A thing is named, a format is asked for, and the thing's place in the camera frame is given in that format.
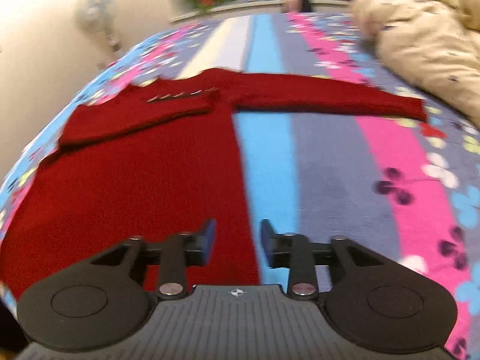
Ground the red knit sweater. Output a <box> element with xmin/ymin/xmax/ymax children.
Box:
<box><xmin>1</xmin><ymin>68</ymin><xmax>426</xmax><ymax>297</ymax></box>

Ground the colourful floral bed blanket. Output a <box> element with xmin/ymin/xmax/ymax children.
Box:
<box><xmin>1</xmin><ymin>14</ymin><xmax>479</xmax><ymax>359</ymax></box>

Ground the beige star-pattern quilt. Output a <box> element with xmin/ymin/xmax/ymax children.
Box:
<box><xmin>350</xmin><ymin>0</ymin><xmax>479</xmax><ymax>125</ymax></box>

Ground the white standing fan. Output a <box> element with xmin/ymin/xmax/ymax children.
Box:
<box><xmin>74</xmin><ymin>0</ymin><xmax>124</xmax><ymax>59</ymax></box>

